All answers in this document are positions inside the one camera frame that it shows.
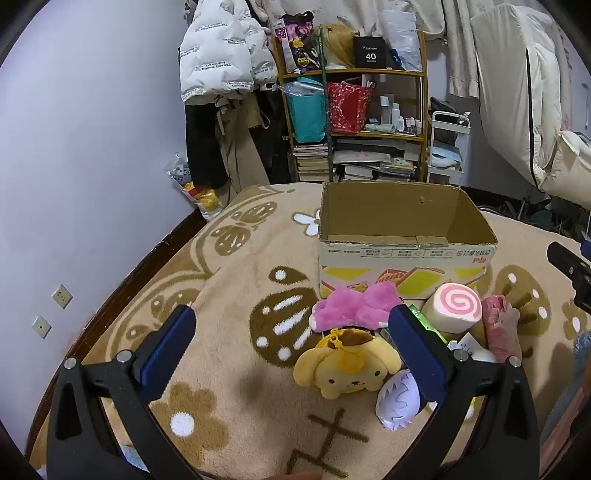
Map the black tote bag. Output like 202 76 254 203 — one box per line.
249 88 294 185

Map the green packet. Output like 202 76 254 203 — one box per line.
406 305 448 346

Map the printed cartoon bag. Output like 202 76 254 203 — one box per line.
274 14 324 75

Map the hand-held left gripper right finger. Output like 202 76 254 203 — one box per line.
387 304 541 480

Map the blue grey fuzzy cloth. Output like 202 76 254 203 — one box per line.
573 330 591 370

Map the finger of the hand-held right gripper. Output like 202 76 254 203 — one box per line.
547 241 591 280

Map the teal bag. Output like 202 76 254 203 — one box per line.
286 76 326 144

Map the silver-haired plush doll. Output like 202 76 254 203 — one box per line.
376 371 423 432

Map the black box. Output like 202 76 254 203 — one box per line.
353 34 392 69

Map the red patterned bag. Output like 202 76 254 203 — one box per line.
327 80 374 134

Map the beige printed blanket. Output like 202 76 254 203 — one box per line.
28 182 591 480

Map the pink meat plush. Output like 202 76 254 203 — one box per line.
480 295 522 363

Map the stack of books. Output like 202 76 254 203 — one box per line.
292 143 335 182

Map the pile of books and papers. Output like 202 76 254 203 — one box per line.
333 138 419 182

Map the cream hanging curtain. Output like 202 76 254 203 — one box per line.
263 0 481 97

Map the white puffer jacket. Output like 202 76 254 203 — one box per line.
179 0 278 108

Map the white plastic bag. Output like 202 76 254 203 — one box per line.
379 9 423 72

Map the cardboard box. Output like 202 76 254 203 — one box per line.
318 181 498 301

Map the wooden shelf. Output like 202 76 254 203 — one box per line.
273 30 429 183

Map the white trolley cart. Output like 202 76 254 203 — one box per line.
427 111 472 185

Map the black hanging garment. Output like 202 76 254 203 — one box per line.
185 99 229 190

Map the plastic bag of toys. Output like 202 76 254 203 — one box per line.
166 152 222 222

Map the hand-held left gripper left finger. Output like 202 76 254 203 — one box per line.
46 304 208 480

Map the white duvet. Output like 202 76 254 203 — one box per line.
470 4 591 208

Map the black item on cart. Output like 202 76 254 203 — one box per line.
430 97 462 116

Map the beige hanging coat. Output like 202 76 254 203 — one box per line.
215 95 271 195

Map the blonde wig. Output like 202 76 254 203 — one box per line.
322 23 361 70

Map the pink swirl roll plush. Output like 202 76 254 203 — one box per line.
422 282 483 334

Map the yellow dog plush toy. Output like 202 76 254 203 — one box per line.
293 328 402 400

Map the pink plush toy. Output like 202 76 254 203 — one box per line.
308 281 404 332

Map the group of toiletry bottles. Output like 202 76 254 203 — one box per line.
379 95 423 134

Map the green pole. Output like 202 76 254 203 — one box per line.
318 28 335 183

